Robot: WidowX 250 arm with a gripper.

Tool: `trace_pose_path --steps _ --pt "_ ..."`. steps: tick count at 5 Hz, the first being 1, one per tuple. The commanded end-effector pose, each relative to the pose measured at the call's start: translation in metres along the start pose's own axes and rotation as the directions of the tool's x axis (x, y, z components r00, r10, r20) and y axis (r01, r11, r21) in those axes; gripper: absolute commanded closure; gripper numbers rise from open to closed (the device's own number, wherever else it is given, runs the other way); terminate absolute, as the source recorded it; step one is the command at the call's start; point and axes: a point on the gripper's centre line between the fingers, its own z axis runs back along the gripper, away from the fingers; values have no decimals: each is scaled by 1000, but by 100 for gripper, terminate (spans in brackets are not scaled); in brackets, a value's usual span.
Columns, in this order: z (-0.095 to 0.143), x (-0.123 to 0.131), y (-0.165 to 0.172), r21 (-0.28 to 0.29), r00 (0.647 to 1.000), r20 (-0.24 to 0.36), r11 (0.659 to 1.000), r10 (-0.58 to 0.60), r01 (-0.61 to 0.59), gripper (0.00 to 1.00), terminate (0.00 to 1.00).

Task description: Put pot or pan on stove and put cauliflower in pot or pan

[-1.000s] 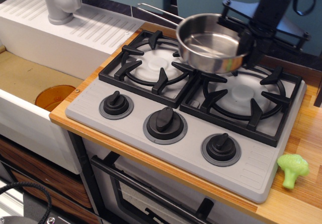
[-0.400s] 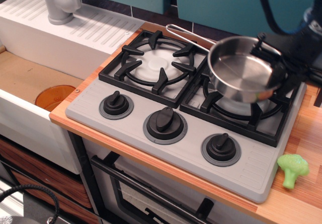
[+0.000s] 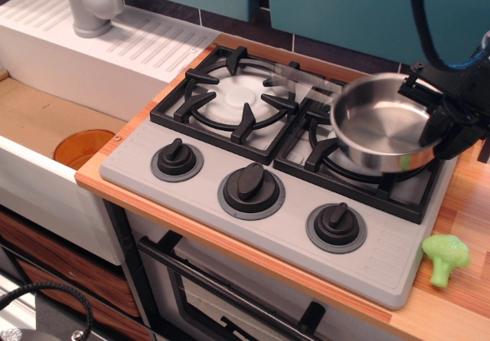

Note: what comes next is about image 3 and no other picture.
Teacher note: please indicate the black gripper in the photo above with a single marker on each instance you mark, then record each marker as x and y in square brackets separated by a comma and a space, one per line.
[457, 102]

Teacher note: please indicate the steel pan with wire handle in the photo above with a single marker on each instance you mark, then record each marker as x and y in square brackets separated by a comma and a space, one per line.
[377, 127]

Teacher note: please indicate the green toy cauliflower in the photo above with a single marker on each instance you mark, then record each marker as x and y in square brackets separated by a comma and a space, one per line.
[446, 251]

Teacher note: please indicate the grey toy stove top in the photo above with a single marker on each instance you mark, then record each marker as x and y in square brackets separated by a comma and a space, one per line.
[260, 162]

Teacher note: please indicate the black right stove knob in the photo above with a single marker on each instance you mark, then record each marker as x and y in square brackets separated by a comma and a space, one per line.
[336, 228]

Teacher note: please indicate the black stove knob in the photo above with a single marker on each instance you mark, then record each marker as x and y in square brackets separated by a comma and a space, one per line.
[336, 228]
[251, 193]
[177, 162]

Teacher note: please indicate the black middle stove knob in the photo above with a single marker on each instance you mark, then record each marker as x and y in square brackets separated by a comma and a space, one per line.
[251, 193]

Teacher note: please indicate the black left stove knob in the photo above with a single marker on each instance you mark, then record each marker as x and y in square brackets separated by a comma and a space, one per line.
[177, 162]

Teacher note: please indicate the black right burner grate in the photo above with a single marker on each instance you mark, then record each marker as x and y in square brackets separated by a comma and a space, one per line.
[313, 154]

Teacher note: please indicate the black burner grate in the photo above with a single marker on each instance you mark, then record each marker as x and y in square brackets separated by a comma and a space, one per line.
[313, 154]
[235, 101]

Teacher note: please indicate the black left burner grate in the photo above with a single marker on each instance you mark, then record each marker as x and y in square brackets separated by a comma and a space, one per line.
[235, 101]

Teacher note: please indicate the orange plastic plate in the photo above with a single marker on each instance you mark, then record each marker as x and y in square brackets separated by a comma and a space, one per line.
[75, 150]

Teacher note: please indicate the grey toy faucet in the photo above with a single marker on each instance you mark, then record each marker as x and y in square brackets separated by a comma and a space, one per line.
[92, 18]

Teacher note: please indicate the white toy sink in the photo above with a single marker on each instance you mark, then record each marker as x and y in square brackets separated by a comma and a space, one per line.
[55, 83]

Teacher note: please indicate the wooden drawer fronts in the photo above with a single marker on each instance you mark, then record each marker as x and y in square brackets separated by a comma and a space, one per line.
[43, 256]

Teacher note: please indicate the teal wall cabinet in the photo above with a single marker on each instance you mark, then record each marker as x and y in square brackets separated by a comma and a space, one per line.
[367, 35]

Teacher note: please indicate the oven door with black handle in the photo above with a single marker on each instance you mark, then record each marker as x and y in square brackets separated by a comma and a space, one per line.
[227, 300]

